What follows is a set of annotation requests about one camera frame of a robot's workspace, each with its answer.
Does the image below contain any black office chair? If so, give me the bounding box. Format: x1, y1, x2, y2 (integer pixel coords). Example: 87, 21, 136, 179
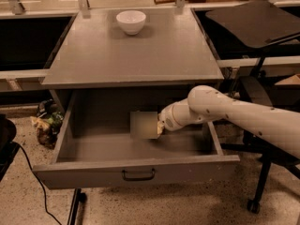
205, 0, 300, 214

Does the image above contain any black object at left edge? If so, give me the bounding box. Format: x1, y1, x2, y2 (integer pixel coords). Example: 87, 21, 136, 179
0, 113, 19, 181

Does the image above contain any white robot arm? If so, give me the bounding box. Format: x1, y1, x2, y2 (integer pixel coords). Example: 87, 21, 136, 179
157, 85, 300, 158

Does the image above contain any black cable on floor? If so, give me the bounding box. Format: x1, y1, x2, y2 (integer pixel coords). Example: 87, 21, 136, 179
13, 142, 63, 225

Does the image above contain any grey cabinet with top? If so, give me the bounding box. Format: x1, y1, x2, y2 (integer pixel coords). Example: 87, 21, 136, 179
40, 7, 225, 113

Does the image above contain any crumpled snack bags pile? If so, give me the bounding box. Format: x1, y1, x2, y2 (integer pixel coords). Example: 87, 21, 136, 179
30, 99, 64, 149

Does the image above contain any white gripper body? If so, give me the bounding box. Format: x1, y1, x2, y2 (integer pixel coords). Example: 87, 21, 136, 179
158, 105, 181, 131

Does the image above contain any black drawer handle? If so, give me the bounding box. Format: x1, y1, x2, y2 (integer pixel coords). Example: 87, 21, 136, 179
122, 169, 156, 182

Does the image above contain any black stand leg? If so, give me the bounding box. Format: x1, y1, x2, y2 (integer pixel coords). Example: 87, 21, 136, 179
67, 188, 86, 225

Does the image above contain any white ceramic bowl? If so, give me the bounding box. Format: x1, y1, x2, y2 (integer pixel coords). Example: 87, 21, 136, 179
116, 10, 146, 35

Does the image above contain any open grey top drawer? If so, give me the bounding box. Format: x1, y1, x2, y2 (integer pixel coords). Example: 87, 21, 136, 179
34, 88, 239, 189

